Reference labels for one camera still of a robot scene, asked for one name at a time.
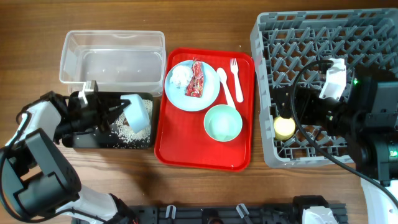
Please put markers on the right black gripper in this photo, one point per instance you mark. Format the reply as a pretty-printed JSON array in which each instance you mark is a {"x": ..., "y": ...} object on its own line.
[{"x": 280, "y": 100}]

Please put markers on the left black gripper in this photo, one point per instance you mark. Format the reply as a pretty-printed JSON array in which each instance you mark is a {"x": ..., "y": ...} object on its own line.
[{"x": 108, "y": 116}]

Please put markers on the light blue bowl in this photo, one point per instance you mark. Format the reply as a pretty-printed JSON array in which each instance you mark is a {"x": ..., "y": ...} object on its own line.
[{"x": 136, "y": 113}]

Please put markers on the yellow cup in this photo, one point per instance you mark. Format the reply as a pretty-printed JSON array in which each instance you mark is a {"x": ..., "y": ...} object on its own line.
[{"x": 284, "y": 128}]

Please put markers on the rice and food scraps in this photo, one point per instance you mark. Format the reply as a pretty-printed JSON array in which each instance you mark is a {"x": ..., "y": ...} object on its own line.
[{"x": 120, "y": 136}]

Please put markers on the white napkin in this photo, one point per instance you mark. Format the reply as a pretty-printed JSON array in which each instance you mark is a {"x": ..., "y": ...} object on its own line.
[{"x": 181, "y": 76}]

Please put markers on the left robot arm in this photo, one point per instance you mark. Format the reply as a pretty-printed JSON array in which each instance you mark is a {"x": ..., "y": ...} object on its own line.
[{"x": 37, "y": 181}]

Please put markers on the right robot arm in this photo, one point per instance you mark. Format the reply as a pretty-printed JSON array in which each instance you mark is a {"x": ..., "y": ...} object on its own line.
[{"x": 367, "y": 122}]

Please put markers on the black waste tray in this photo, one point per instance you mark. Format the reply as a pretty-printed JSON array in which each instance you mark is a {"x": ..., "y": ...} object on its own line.
[{"x": 151, "y": 107}]

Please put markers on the grey dishwasher rack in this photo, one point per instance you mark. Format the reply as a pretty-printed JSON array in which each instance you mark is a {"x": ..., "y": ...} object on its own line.
[{"x": 282, "y": 43}]

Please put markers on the clear plastic bin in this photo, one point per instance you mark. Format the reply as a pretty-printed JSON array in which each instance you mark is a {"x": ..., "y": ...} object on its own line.
[{"x": 118, "y": 60}]

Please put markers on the white plastic fork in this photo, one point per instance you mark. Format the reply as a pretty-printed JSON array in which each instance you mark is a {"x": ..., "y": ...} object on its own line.
[{"x": 235, "y": 70}]

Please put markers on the white plastic spoon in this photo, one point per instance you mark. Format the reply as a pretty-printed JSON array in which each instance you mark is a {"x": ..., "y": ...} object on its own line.
[{"x": 223, "y": 79}]

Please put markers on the green bowl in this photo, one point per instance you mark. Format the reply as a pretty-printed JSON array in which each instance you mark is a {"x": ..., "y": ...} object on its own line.
[{"x": 223, "y": 123}]

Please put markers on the light blue plate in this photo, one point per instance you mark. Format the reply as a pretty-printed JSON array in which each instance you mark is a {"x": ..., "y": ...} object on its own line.
[{"x": 177, "y": 97}]

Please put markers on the red serving tray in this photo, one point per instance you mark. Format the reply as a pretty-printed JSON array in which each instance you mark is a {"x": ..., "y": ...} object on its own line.
[{"x": 181, "y": 139}]

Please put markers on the red snack wrapper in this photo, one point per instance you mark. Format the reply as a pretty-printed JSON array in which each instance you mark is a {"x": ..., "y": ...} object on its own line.
[{"x": 195, "y": 87}]

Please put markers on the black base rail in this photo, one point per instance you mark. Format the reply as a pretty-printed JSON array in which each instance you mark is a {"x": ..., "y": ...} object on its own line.
[{"x": 303, "y": 209}]

